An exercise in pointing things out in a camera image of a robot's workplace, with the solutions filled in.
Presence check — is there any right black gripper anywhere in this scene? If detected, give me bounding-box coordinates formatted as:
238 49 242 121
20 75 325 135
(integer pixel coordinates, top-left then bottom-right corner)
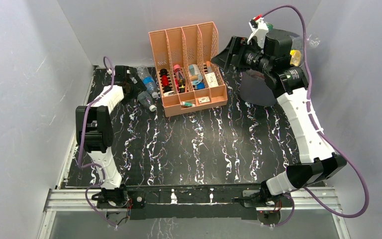
209 36 272 75

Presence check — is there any clear bottle blue label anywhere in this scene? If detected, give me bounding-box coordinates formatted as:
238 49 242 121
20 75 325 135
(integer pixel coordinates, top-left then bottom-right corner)
137 66 159 99

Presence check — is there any clear bottle dark green label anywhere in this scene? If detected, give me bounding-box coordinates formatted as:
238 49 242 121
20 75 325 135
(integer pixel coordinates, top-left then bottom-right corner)
137 91 157 112

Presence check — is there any yellow juice bottle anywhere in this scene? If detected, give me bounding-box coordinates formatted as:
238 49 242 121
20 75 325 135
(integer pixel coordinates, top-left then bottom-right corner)
290 50 303 67

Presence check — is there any green tinted bottle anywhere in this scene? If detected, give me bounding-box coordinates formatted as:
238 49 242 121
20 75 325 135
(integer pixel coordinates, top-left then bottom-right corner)
266 22 274 30

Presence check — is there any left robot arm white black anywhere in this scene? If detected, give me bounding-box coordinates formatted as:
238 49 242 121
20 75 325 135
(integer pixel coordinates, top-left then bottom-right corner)
75 65 139 208

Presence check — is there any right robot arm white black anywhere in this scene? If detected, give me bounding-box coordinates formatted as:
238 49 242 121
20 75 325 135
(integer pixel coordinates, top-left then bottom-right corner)
211 29 347 208

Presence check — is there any grey mesh waste bin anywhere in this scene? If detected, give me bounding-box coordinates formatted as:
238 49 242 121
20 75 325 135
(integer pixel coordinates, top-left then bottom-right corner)
240 33 306 107

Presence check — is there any white carton box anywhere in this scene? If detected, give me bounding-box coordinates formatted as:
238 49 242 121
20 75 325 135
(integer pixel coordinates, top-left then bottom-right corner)
205 72 219 88

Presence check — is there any red black dumbbell toy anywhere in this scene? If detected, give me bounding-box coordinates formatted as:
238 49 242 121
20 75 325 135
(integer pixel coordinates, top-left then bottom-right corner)
160 68 172 93

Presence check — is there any blue round object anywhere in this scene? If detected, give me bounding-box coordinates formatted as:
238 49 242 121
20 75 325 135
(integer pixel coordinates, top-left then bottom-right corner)
194 82 205 90

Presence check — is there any peach desk organizer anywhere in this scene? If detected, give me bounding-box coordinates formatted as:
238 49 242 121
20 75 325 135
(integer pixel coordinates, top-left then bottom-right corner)
149 22 228 117

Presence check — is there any pink cap small bottle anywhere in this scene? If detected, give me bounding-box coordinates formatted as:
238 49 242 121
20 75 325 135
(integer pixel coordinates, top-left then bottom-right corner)
173 64 186 93

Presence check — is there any small white box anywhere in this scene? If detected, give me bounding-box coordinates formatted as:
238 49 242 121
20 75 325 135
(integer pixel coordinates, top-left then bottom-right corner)
197 96 211 105

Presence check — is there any green white tube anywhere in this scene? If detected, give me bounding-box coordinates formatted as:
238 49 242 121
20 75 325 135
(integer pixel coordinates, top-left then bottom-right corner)
181 102 196 108

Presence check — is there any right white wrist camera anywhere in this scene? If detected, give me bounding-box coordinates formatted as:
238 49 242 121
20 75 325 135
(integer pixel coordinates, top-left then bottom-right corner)
247 14 269 47

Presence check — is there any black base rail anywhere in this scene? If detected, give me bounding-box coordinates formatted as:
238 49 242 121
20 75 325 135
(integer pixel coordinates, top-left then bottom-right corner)
126 183 291 221

